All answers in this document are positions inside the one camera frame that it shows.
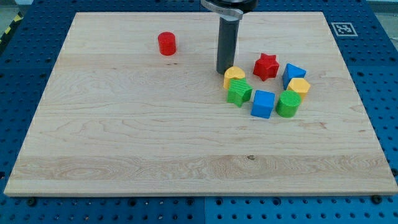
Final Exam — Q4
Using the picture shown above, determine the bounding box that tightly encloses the yellow hexagon block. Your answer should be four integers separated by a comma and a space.
287, 78, 311, 100

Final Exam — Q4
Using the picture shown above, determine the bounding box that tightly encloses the red star block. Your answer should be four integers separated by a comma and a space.
252, 53, 279, 81

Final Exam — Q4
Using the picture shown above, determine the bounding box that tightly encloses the green star block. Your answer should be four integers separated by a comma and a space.
226, 78, 253, 108

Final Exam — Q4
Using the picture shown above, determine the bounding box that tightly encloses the black robot arm flange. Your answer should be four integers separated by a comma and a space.
200, 0, 259, 20

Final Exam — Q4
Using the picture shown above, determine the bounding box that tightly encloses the green cylinder block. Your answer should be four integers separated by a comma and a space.
275, 90, 302, 118

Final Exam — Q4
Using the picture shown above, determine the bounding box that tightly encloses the blue triangle block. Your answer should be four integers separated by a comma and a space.
282, 63, 307, 90

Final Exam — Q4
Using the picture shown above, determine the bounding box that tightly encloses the blue cube block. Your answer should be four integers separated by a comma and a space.
251, 90, 275, 119

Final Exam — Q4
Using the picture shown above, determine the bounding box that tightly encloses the white fiducial marker tag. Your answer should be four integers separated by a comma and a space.
331, 22, 358, 37

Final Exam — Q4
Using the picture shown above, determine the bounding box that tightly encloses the wooden board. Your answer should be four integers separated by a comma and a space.
4, 12, 397, 197

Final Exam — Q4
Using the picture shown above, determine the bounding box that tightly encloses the red cylinder block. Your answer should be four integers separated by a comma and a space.
158, 32, 177, 56

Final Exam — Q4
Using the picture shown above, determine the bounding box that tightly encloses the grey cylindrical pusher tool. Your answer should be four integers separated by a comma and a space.
216, 16, 239, 75

